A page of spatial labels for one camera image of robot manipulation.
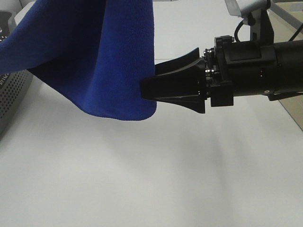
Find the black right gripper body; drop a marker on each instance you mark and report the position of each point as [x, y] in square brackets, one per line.
[248, 69]

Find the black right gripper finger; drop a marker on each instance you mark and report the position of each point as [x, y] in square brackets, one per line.
[178, 63]
[184, 87]

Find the blue microfibre towel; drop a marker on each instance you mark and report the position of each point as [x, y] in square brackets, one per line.
[93, 52]

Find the beige storage box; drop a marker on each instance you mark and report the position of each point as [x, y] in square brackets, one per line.
[286, 17]

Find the grey perforated plastic basket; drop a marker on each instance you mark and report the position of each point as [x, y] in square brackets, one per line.
[13, 86]

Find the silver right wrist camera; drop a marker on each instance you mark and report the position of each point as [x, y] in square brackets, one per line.
[254, 14]

